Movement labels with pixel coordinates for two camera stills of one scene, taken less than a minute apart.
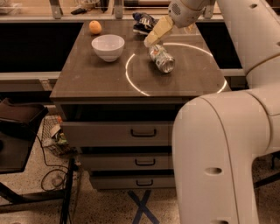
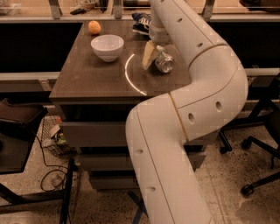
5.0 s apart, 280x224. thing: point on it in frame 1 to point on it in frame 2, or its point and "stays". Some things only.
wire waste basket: [52, 136] stays
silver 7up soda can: [160, 56] stays
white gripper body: [184, 15] to [159, 37]
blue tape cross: [142, 207] stays
